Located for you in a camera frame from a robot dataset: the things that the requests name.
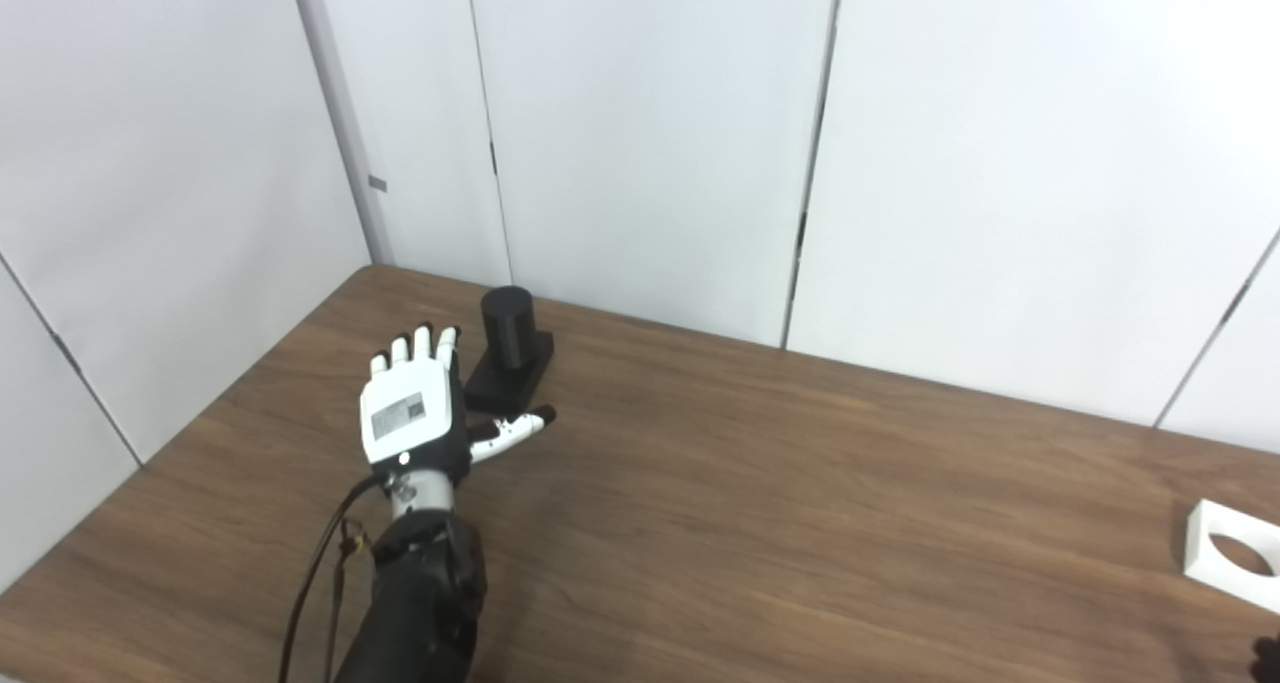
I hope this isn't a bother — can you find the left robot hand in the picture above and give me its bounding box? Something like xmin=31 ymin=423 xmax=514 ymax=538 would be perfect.
xmin=359 ymin=324 xmax=557 ymax=489

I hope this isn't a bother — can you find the white square piece with hole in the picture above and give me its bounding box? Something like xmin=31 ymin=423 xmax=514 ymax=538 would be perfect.
xmin=1183 ymin=499 xmax=1280 ymax=615

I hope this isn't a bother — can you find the black peg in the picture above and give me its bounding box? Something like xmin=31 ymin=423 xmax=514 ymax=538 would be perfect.
xmin=464 ymin=286 xmax=555 ymax=415

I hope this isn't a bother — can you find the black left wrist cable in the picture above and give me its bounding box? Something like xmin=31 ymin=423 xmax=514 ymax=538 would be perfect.
xmin=277 ymin=475 xmax=393 ymax=683

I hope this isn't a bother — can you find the grey wall post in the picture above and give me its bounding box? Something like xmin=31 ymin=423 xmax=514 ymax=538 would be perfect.
xmin=286 ymin=0 xmax=395 ymax=267

